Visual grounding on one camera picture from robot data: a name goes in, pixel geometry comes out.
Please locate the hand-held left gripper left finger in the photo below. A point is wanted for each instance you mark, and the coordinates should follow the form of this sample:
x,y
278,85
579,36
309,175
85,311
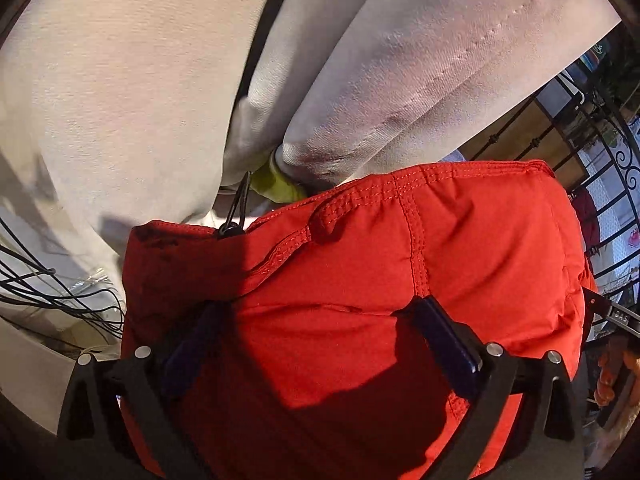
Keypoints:
x,y
195,340

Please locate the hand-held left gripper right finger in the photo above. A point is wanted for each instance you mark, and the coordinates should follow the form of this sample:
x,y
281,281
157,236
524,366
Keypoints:
x,y
445,340

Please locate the red padded jacket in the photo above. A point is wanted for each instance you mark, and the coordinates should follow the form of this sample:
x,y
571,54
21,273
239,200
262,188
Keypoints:
x,y
350,270

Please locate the white box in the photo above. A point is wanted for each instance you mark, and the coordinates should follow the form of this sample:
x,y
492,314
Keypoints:
x,y
30,375

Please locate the yellow-green cloth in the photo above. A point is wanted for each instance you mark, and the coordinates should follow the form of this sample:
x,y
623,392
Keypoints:
x,y
280,185

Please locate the black iron railing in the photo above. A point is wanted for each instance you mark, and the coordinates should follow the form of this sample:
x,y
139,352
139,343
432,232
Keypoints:
x,y
617,120

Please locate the person's beige pants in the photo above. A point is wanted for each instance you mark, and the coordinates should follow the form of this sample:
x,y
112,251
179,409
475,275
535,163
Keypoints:
x,y
125,85

